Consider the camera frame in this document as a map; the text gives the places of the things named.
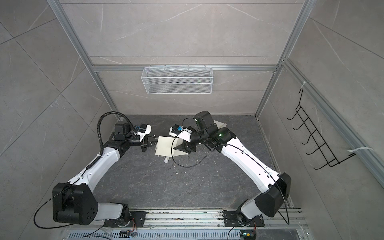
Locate tan letter paper sheet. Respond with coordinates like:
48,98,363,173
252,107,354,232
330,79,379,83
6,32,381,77
155,136,188,157

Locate cream paper envelope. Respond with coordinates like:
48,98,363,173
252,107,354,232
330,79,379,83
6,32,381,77
214,120,227,129

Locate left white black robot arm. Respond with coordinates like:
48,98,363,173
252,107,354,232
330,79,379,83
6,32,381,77
53,121,152,227

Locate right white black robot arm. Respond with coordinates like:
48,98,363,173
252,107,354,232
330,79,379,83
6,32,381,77
169,111,292,226

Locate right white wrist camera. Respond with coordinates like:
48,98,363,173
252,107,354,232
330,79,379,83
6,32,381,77
169,125,192,142

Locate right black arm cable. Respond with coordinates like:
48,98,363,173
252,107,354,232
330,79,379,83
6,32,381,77
170,116,291,226

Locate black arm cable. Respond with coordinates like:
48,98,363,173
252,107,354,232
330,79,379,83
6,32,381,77
96,111,138,156
170,116,291,226

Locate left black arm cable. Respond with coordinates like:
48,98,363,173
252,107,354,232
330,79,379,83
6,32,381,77
96,111,138,156

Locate white wire mesh basket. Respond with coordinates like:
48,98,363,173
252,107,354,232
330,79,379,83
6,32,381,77
141,67,214,95

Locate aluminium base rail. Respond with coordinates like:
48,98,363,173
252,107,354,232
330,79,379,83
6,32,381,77
57,209,313,240

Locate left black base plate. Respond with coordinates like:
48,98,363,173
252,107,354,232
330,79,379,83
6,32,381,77
104,211,147,228

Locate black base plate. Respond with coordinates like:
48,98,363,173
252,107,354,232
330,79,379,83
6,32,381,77
104,211,147,228
221,210,265,228

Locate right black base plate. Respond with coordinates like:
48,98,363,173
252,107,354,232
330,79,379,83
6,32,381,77
221,210,265,228

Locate black wire hook rack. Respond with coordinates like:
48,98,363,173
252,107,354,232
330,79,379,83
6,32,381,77
287,89,356,170

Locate white cable tie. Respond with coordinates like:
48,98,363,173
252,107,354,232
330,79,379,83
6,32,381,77
347,147,374,153

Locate aluminium frame profiles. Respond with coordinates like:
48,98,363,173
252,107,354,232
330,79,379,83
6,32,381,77
48,1,384,185

